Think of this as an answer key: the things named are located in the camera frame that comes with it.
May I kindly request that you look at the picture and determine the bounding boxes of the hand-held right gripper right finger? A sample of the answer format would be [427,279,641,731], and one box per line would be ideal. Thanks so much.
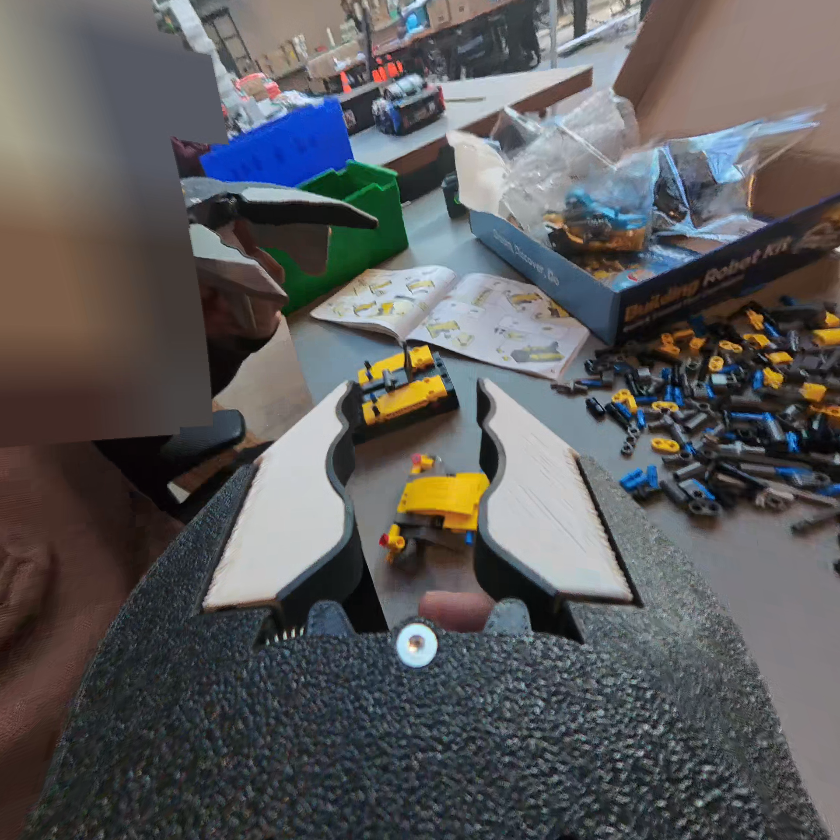
[474,377,636,606]

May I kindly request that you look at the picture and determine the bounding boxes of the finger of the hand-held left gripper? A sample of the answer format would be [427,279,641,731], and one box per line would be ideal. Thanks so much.
[182,177,380,278]
[189,224,290,332]

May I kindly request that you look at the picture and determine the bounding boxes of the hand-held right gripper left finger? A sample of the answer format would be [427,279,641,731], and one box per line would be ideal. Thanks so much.
[202,381,366,613]

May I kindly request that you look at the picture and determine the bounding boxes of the pile of building pieces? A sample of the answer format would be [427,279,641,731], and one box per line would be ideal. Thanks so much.
[551,295,840,572]

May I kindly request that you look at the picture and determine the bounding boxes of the grey desk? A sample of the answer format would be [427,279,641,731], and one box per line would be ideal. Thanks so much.
[217,187,840,815]

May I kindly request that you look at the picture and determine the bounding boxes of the person's left hand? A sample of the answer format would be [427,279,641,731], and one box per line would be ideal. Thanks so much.
[200,220,287,355]

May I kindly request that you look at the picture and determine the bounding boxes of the blue plastic bin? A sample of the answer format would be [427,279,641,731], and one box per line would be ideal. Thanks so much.
[199,98,355,189]

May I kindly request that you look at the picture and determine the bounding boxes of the green plastic bin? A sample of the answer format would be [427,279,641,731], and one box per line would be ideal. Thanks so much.
[261,161,409,316]

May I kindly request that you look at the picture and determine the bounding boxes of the yellow toy vehicle assembly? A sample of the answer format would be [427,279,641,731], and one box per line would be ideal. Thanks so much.
[381,453,491,567]

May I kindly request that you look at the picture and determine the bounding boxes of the black blue toy vehicle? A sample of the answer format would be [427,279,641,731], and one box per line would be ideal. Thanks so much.
[371,73,447,137]

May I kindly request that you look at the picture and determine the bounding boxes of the black battery box yellow beams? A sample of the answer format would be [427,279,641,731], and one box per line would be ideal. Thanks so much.
[353,344,460,445]

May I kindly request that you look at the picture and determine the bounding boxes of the white paper wrap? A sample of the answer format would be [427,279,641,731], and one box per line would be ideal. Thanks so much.
[446,130,509,212]

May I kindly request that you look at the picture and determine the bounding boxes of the background shelving with boxes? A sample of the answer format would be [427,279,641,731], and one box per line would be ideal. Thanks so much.
[252,0,546,93]

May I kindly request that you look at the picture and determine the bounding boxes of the instruction booklet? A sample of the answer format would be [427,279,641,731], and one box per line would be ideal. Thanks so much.
[310,266,590,382]

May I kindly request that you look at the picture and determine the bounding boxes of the blue cardboard kit box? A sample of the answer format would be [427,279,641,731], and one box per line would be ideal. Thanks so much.
[446,0,840,347]

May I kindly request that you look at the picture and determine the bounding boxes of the clear plastic bag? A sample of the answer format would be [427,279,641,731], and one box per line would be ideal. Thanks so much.
[492,88,823,238]

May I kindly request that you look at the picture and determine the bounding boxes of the clear bag blue yellow parts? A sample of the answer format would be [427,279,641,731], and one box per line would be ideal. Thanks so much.
[545,147,664,258]

